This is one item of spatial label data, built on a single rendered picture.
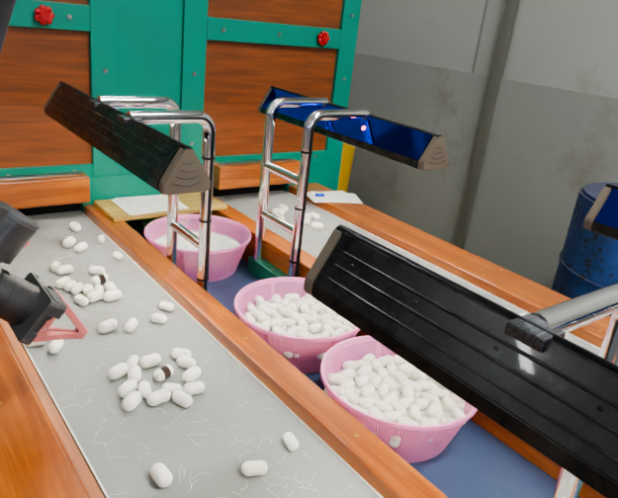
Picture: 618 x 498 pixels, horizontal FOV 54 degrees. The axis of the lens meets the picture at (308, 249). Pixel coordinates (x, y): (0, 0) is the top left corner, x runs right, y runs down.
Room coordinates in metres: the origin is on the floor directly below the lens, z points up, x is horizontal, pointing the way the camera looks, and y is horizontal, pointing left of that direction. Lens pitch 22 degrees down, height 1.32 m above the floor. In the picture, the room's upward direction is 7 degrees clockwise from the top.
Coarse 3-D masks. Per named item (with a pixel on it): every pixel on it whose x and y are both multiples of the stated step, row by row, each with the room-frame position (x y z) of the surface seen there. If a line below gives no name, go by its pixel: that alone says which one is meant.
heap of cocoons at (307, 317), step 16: (256, 304) 1.13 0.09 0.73; (272, 304) 1.12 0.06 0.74; (288, 304) 1.14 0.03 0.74; (304, 304) 1.14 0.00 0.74; (320, 304) 1.14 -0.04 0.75; (256, 320) 1.08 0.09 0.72; (272, 320) 1.05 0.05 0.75; (288, 320) 1.06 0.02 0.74; (304, 320) 1.07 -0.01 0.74; (320, 320) 1.09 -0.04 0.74; (336, 320) 1.10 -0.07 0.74; (304, 336) 1.01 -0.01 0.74; (320, 336) 1.02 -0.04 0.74; (288, 352) 0.97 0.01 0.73
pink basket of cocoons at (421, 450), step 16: (368, 336) 0.99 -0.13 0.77; (336, 352) 0.94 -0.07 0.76; (352, 352) 0.96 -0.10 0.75; (320, 368) 0.86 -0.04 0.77; (336, 368) 0.92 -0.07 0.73; (336, 400) 0.79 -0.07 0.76; (368, 416) 0.75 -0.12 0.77; (464, 416) 0.77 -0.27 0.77; (384, 432) 0.75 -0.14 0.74; (400, 432) 0.74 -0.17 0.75; (416, 432) 0.74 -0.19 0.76; (432, 432) 0.75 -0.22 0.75; (448, 432) 0.77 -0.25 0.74; (400, 448) 0.76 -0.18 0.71; (416, 448) 0.76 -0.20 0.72; (432, 448) 0.77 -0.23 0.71
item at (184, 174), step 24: (72, 96) 1.25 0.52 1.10; (72, 120) 1.19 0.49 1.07; (96, 120) 1.12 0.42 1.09; (96, 144) 1.07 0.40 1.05; (120, 144) 1.00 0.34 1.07; (144, 144) 0.95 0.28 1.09; (168, 144) 0.90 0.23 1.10; (144, 168) 0.91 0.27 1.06; (168, 168) 0.87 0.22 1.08; (192, 168) 0.88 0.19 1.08; (168, 192) 0.86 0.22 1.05; (192, 192) 0.88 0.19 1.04
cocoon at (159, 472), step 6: (150, 468) 0.61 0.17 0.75; (156, 468) 0.60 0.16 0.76; (162, 468) 0.60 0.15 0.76; (150, 474) 0.60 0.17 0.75; (156, 474) 0.59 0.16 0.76; (162, 474) 0.59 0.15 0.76; (168, 474) 0.59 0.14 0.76; (156, 480) 0.59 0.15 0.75; (162, 480) 0.59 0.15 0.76; (168, 480) 0.59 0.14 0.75; (162, 486) 0.59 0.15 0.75
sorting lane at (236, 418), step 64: (64, 256) 1.25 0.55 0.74; (128, 256) 1.28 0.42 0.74; (64, 320) 0.97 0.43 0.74; (192, 320) 1.02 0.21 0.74; (64, 384) 0.78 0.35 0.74; (256, 384) 0.84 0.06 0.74; (128, 448) 0.66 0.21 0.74; (192, 448) 0.67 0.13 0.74; (256, 448) 0.69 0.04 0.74; (320, 448) 0.70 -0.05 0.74
